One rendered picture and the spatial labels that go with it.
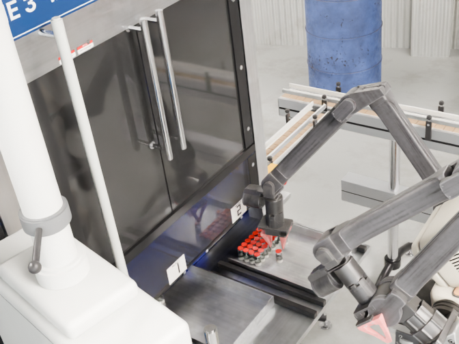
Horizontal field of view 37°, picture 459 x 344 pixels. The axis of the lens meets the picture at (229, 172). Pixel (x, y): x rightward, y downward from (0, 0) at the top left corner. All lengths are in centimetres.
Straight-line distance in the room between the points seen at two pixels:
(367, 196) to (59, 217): 223
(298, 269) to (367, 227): 76
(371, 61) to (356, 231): 346
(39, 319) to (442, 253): 83
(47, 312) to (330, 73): 388
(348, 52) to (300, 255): 270
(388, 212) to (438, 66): 416
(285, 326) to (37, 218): 108
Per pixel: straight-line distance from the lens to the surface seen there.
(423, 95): 520
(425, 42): 575
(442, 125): 294
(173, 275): 212
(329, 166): 437
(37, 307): 129
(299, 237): 240
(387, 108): 188
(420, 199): 148
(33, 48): 154
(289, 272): 227
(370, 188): 322
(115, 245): 176
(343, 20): 474
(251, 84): 222
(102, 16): 167
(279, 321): 212
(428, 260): 155
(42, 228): 120
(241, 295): 221
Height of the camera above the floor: 239
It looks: 33 degrees down
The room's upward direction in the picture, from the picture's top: 8 degrees counter-clockwise
